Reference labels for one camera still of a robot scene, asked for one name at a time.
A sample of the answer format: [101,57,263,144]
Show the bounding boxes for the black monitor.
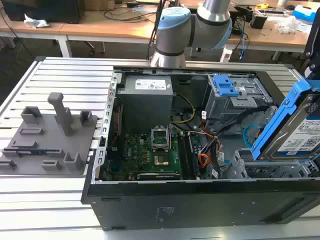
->
[1,0,86,25]

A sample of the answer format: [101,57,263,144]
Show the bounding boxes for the black expansion slot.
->
[136,171,181,181]

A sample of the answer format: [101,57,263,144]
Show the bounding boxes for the metal socket cover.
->
[150,126,171,151]

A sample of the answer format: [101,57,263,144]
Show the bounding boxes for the small black box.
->
[249,14,268,30]

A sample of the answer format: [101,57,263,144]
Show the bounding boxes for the hard disk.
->
[250,76,320,161]

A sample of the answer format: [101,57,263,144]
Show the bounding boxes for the metal optical drive cage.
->
[202,74,274,126]

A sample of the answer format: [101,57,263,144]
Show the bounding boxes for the white plastic bag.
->
[275,15,304,35]

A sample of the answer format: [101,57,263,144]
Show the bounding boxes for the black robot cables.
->
[146,0,169,62]

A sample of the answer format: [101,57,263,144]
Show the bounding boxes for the grey power supply unit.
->
[115,74,175,129]

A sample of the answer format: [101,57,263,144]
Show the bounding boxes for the black PC case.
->
[80,64,320,231]

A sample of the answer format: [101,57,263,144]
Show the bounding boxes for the wooden desk white legs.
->
[0,7,161,59]
[185,0,313,62]

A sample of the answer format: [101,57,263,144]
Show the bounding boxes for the blue drive bay latch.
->
[213,74,239,97]

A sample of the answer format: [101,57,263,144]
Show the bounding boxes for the orange wire bundle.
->
[198,152,214,174]

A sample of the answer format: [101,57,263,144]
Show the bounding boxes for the black RAM slot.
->
[177,134,199,180]

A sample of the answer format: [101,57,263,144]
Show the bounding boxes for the blue box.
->
[291,4,320,27]

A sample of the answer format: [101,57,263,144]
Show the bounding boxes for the crumpled white paper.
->
[23,13,50,29]

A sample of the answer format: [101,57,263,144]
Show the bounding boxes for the grey parts rack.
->
[0,91,99,176]

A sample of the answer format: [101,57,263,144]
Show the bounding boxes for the green motherboard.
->
[106,129,201,181]

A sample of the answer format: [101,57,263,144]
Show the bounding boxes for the blue wire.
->
[243,123,264,151]

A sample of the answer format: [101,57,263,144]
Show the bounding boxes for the metal disk bay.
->
[229,147,320,180]

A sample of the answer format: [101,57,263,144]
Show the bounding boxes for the yellow wire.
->
[169,93,196,125]

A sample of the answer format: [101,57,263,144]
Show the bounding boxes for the hanging blue cable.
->
[239,22,249,61]

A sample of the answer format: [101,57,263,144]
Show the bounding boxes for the black cable bundle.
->
[199,104,272,173]

